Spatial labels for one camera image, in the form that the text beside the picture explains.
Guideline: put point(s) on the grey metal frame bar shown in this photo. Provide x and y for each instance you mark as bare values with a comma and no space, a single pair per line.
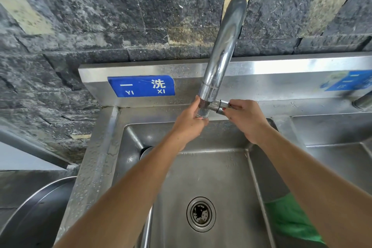
29,147

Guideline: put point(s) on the stainless steel sink unit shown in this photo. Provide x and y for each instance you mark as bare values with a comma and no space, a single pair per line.
221,175

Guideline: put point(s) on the person's right hand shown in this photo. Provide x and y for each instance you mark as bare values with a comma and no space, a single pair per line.
250,120

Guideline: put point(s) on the chrome gooseneck faucet red dot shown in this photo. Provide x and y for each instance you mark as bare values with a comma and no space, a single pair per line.
223,47

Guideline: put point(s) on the large steel pot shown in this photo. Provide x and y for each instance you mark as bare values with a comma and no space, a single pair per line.
43,221

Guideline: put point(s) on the plain chrome gooseneck faucet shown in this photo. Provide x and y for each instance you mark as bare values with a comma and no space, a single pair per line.
364,101

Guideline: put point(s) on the person's left hand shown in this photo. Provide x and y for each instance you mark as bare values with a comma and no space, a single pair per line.
189,124

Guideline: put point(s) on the blue sign with droplet picture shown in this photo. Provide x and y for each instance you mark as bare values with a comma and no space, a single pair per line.
354,80

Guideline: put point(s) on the person's left forearm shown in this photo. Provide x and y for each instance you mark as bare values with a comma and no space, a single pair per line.
122,198

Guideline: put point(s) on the blue rectangular sign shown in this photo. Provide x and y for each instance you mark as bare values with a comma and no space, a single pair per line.
139,86

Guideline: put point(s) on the steel sink drain strainer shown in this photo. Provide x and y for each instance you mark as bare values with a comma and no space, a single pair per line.
201,214

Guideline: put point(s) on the bright green cloth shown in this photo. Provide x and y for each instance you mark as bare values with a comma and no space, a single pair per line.
290,218

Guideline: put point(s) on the person's right forearm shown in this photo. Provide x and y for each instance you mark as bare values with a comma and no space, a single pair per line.
319,186

